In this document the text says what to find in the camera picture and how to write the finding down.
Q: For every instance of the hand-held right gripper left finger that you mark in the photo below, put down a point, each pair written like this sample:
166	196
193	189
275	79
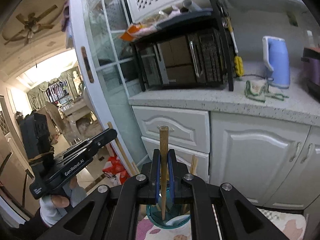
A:
157	180

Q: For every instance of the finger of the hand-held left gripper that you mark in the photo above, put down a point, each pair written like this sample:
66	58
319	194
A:
102	137

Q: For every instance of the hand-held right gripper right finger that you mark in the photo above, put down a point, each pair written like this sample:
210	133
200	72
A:
170	180

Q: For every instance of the bunch of wooden chopsticks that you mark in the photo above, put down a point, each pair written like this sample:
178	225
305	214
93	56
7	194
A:
194	163

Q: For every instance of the teal glass cup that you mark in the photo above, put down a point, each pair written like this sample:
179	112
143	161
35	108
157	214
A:
155	217

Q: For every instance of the person's left hand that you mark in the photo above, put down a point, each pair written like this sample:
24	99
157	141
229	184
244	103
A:
57	201

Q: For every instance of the white cabinet drawer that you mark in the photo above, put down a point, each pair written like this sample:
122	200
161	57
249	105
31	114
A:
150	125
147	152

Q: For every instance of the red plastic bag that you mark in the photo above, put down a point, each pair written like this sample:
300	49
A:
115	167

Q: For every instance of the white carved console table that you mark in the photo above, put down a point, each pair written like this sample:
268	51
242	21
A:
77	112

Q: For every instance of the green window curtains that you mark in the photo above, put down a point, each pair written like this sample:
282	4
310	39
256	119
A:
50	86

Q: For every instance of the white framed glass sliding door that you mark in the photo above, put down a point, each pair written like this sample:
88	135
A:
107	55

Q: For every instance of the black toaster oven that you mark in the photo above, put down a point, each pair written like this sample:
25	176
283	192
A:
175	60

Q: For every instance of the orange snack packet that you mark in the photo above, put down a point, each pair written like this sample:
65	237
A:
130	32

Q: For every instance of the patchwork quilted table mat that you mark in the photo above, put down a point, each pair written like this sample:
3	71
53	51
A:
275	225

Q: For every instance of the black microwave oven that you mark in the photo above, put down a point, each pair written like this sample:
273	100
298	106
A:
228	80

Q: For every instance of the white cloth with green trim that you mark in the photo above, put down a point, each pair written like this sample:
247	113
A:
257	88

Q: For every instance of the clear plastic bag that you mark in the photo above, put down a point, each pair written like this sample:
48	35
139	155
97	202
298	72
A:
155	20

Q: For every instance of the brown ceiling fan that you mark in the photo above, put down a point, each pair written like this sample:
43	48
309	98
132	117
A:
31	26

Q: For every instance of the blue electric kettle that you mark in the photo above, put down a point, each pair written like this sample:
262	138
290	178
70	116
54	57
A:
277	62

